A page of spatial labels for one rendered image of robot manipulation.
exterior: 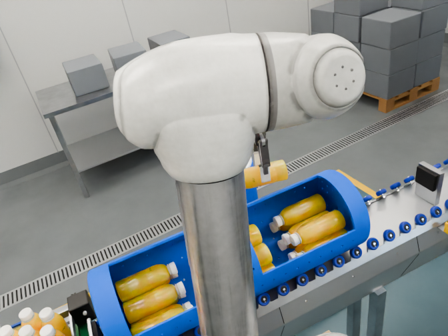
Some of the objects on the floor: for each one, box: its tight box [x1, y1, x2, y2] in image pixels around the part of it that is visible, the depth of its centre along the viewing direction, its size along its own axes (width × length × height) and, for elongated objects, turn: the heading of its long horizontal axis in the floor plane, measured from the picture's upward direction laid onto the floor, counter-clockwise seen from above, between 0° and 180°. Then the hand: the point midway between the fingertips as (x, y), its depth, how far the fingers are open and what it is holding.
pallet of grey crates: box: [311, 0, 448, 113], centre depth 434 cm, size 120×80×119 cm
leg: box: [367, 287, 387, 336], centre depth 179 cm, size 6×6×63 cm
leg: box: [347, 299, 362, 336], centre depth 190 cm, size 6×6×63 cm
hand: (262, 167), depth 125 cm, fingers closed on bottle, 7 cm apart
